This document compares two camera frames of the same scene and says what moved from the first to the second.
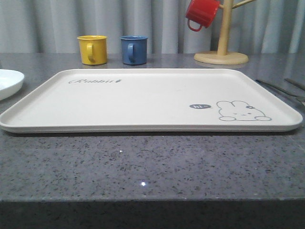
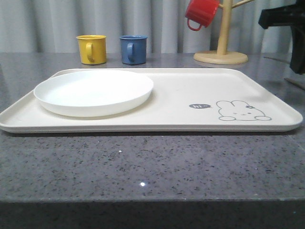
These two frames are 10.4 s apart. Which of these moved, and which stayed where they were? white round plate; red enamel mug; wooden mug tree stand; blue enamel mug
Moved: white round plate
Stayed: blue enamel mug; wooden mug tree stand; red enamel mug
